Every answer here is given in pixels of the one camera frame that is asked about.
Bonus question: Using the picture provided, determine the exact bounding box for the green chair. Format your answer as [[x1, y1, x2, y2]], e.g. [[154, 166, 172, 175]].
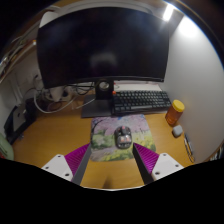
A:
[[0, 133, 15, 162]]

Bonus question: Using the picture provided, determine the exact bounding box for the black keyboard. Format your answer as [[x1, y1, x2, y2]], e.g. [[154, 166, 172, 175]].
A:
[[111, 89, 173, 116]]

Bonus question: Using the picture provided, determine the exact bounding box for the pen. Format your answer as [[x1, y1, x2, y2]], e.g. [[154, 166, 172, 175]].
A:
[[182, 133, 196, 164]]

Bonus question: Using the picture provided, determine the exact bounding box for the black computer monitor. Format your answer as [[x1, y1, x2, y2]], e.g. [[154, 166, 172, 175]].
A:
[[36, 6, 171, 119]]

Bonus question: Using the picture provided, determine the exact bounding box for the silver mini computer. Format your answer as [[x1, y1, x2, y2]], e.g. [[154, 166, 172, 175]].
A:
[[12, 106, 28, 133]]

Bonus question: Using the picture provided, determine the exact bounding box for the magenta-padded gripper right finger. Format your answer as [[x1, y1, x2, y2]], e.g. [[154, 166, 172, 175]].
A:
[[132, 142, 185, 185]]

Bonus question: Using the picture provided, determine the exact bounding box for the bright lamp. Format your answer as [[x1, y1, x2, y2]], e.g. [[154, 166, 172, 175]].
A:
[[161, 2, 176, 23]]

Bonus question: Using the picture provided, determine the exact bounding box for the orange bottle with yellow lid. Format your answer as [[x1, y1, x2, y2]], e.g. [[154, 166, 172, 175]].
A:
[[164, 99, 186, 127]]

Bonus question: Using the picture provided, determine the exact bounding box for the small white case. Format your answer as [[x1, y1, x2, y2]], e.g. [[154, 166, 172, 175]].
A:
[[171, 124, 184, 139]]

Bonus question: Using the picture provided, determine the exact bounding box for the wooden wall shelf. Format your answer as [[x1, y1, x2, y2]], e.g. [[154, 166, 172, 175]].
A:
[[0, 19, 45, 85]]

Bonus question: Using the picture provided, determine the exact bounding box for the flower print mouse pad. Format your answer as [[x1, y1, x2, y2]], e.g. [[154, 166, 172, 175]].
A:
[[89, 114, 157, 163]]

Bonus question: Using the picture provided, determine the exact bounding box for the white power strip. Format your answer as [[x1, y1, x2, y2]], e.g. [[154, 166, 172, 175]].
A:
[[44, 85, 75, 103]]

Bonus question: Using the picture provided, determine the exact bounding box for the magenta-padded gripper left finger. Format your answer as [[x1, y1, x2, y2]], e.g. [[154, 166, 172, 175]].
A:
[[40, 143, 92, 186]]

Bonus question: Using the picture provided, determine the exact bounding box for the white cable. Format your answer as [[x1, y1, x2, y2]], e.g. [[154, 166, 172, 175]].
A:
[[33, 89, 98, 115]]

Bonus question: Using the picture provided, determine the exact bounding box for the transparent computer mouse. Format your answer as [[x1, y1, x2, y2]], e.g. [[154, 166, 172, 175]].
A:
[[113, 125, 134, 150]]

